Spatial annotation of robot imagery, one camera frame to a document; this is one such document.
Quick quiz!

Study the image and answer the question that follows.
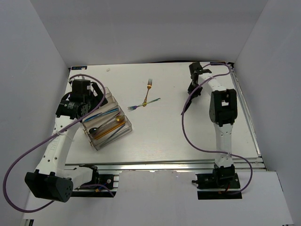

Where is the blue table knife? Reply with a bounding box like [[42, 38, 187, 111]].
[[83, 108, 119, 122]]

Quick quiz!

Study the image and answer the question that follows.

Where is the black spoon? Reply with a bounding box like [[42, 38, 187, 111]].
[[88, 112, 121, 134]]

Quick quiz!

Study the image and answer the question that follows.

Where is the orange chopstick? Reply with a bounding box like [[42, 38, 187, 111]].
[[93, 122, 127, 140], [94, 124, 127, 141]]

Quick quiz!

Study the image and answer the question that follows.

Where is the gold ornate fork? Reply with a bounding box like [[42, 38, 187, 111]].
[[143, 79, 152, 107]]

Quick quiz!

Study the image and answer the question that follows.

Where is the iridescent rainbow fork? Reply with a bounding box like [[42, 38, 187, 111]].
[[127, 98, 161, 111]]

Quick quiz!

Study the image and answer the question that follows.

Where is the grey-blue chopstick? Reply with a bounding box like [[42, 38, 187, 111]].
[[100, 129, 130, 147], [102, 125, 128, 143]]

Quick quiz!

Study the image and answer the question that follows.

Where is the black table knife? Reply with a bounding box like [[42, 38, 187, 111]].
[[181, 97, 195, 115]]

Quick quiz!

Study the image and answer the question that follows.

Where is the iridescent rainbow spoon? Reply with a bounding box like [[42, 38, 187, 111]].
[[93, 115, 125, 136]]

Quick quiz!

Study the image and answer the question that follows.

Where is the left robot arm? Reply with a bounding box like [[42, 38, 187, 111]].
[[25, 79, 108, 202]]

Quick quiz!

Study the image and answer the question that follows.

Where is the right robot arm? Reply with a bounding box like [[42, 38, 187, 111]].
[[184, 62, 238, 189]]

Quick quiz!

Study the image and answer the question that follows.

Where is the clear four-compartment organizer tray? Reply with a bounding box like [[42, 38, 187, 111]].
[[82, 88, 132, 151]]

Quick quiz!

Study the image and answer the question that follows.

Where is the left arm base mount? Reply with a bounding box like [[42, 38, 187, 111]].
[[71, 173, 119, 198]]

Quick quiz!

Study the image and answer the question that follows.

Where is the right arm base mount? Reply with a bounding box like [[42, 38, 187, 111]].
[[191, 173, 242, 200]]

